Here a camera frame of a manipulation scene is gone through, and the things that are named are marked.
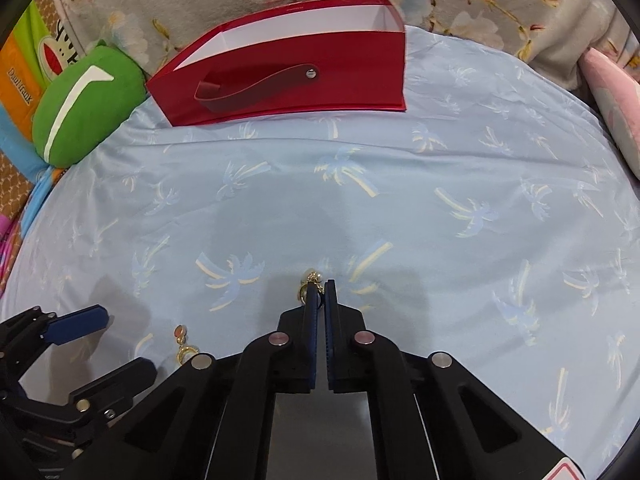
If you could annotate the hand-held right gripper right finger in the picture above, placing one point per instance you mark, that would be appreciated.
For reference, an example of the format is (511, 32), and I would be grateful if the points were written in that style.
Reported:
(330, 320)

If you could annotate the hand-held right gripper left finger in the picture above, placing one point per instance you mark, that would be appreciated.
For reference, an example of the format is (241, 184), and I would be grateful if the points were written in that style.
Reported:
(311, 320)

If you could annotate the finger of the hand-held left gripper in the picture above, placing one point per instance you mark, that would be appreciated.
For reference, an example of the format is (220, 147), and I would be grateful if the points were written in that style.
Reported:
(75, 325)
(120, 375)

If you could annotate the small gold earring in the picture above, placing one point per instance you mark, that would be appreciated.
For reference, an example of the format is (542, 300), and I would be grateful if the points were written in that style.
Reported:
(313, 276)

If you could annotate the gold drop earring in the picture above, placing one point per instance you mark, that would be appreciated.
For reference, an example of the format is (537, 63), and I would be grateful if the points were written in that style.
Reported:
(180, 332)

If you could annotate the light blue palm print sheet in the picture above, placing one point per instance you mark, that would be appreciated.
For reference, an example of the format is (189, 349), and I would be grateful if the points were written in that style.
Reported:
(400, 210)

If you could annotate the green round pillow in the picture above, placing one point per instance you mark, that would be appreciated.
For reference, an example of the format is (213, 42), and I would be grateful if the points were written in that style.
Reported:
(90, 110)

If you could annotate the colourful cartoon printed sheet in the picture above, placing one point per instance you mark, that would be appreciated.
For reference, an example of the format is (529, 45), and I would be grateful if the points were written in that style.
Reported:
(20, 90)

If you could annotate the grey floral blanket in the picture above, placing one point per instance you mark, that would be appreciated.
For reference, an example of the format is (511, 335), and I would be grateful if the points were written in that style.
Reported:
(200, 0)

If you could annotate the pink pillow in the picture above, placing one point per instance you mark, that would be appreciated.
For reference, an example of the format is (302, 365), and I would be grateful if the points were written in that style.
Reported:
(615, 100)

